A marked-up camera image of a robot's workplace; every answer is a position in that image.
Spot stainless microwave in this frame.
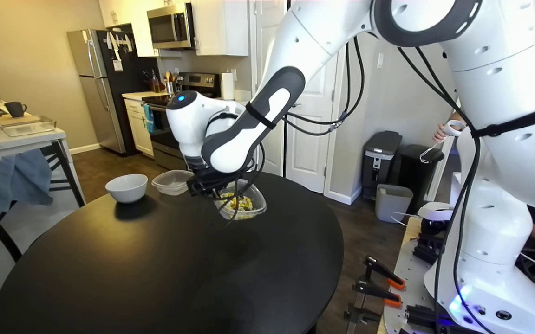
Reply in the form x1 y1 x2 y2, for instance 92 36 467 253
146 3 194 51

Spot black mug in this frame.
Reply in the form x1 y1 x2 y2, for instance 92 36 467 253
3 103 27 118

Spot yellow food pieces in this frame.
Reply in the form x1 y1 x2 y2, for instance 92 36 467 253
218 194 254 216

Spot clear plastic lunchbox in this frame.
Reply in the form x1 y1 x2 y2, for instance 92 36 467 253
213 179 267 222

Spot robot mounting bench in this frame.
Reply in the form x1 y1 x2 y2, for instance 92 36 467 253
376 216 432 334

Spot white upper cabinets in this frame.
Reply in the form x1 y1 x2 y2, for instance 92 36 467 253
98 0 248 58

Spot stainless steel refrigerator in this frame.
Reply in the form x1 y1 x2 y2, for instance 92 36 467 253
66 29 153 157

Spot black round table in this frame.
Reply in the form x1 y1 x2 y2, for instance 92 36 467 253
0 175 343 334

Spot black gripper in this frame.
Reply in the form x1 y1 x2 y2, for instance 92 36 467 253
183 157 233 197

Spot orange handled clamp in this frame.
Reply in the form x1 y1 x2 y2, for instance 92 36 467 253
352 281 400 311
363 257 404 292

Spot orange handled clamp lower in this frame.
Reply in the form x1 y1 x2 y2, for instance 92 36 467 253
352 281 400 311

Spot black trash can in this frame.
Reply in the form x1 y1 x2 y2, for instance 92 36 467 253
360 131 443 214

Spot black stove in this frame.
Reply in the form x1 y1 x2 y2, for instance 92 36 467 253
144 73 237 158

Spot blue cloth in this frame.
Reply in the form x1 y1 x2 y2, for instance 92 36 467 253
0 151 51 212

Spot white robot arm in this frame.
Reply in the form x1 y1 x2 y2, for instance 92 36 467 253
165 0 535 334

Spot empty clear plastic container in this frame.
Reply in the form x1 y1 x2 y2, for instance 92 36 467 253
152 170 191 197

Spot white bowl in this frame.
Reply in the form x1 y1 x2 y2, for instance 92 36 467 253
105 175 148 205

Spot black chair with cloth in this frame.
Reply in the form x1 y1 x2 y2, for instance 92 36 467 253
0 140 88 264

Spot white door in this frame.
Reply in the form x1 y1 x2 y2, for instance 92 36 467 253
250 0 337 194

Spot grey small bin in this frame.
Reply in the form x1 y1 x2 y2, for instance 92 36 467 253
374 184 412 223

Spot orange handled clamp upper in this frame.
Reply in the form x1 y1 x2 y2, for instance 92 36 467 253
363 257 404 292

